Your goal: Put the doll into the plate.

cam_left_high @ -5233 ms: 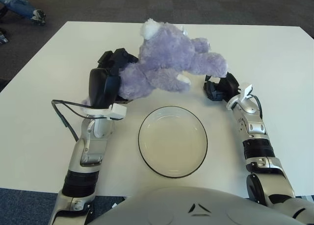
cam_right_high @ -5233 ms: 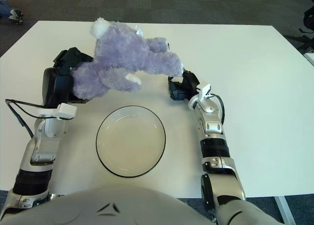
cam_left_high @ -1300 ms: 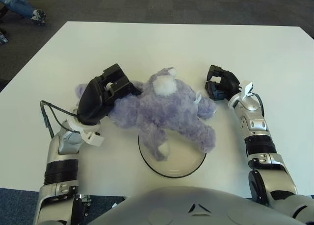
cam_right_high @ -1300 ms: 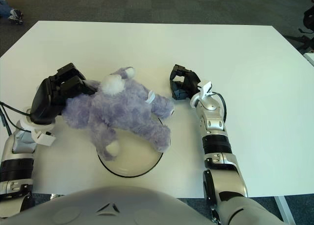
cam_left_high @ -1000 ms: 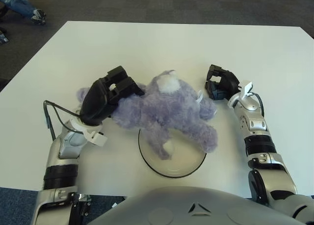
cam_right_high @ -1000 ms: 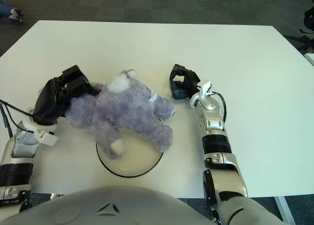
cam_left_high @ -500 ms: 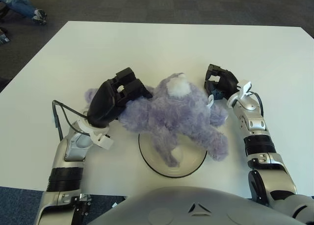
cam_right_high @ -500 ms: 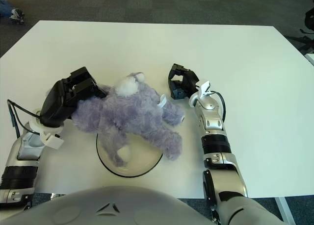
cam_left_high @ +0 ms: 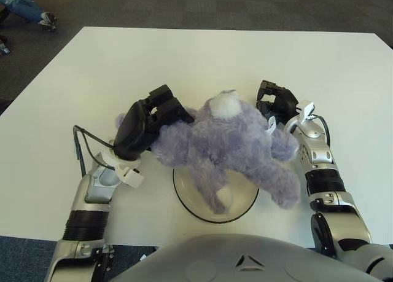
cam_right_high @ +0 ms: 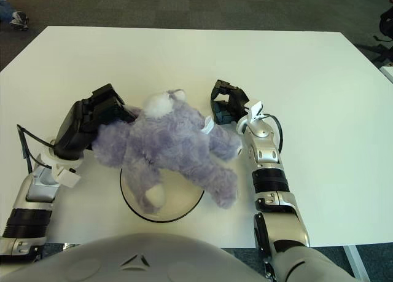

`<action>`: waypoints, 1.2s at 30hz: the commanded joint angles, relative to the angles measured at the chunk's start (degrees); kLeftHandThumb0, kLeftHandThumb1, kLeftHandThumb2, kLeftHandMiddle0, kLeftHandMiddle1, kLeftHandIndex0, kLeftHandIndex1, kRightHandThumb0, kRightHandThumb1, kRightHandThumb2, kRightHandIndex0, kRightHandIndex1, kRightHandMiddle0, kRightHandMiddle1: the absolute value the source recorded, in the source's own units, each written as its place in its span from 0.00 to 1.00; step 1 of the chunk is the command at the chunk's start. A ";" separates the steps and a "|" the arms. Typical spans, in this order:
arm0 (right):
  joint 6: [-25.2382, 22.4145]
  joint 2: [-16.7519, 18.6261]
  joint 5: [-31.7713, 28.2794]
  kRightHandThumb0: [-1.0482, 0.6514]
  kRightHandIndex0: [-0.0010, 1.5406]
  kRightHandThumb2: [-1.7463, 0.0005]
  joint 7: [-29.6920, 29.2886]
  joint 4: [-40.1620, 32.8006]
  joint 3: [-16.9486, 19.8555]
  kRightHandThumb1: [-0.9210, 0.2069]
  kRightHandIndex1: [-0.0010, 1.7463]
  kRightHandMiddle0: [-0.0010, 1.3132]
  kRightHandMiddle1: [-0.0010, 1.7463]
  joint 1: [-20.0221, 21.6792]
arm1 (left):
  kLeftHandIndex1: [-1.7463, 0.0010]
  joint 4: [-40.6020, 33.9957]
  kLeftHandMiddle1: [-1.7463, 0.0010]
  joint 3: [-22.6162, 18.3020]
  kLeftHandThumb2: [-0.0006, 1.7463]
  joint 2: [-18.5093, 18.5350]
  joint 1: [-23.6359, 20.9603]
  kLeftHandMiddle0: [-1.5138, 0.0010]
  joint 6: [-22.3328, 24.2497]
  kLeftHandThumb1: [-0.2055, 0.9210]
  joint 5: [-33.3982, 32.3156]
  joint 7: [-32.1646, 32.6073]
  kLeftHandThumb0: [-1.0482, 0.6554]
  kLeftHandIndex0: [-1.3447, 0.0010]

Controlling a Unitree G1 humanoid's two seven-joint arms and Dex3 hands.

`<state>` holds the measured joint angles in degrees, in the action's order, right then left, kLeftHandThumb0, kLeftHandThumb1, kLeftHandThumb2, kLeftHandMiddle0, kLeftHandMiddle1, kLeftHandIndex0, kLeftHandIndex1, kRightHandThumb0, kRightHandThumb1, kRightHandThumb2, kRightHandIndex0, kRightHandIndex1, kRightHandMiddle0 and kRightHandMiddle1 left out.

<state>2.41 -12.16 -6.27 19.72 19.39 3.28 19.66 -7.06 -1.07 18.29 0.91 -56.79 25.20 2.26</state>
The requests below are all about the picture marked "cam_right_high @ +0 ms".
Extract white black sneaker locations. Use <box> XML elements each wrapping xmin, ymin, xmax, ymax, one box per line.
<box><xmin>9</xmin><ymin>10</ymin><xmax>30</xmax><ymax>31</ymax></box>

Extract white desk edge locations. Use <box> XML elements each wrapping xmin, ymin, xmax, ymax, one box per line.
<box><xmin>380</xmin><ymin>65</ymin><xmax>393</xmax><ymax>83</ymax></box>

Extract grey robot torso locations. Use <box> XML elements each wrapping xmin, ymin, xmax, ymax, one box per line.
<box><xmin>0</xmin><ymin>232</ymin><xmax>271</xmax><ymax>282</ymax></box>

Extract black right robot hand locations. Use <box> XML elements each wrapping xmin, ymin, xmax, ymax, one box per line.
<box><xmin>209</xmin><ymin>79</ymin><xmax>250</xmax><ymax>125</ymax></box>

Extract black office chair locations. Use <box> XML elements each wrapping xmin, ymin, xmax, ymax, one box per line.
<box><xmin>356</xmin><ymin>10</ymin><xmax>393</xmax><ymax>63</ymax></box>

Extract purple plush bear doll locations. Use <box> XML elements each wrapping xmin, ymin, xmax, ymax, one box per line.
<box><xmin>91</xmin><ymin>88</ymin><xmax>243</xmax><ymax>216</ymax></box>

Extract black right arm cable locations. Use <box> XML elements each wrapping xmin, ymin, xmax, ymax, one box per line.
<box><xmin>265</xmin><ymin>112</ymin><xmax>283</xmax><ymax>155</ymax></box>

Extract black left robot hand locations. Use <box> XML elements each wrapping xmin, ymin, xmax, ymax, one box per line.
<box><xmin>54</xmin><ymin>83</ymin><xmax>138</xmax><ymax>160</ymax></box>

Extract white table leg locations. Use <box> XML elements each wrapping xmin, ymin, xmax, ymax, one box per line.
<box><xmin>343</xmin><ymin>245</ymin><xmax>368</xmax><ymax>282</ymax></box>

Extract person's leg blue jeans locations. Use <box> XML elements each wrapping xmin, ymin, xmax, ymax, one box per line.
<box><xmin>0</xmin><ymin>0</ymin><xmax>15</xmax><ymax>20</ymax></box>

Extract white plate black rim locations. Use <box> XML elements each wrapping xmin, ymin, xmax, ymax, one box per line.
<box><xmin>119</xmin><ymin>168</ymin><xmax>206</xmax><ymax>224</ymax></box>

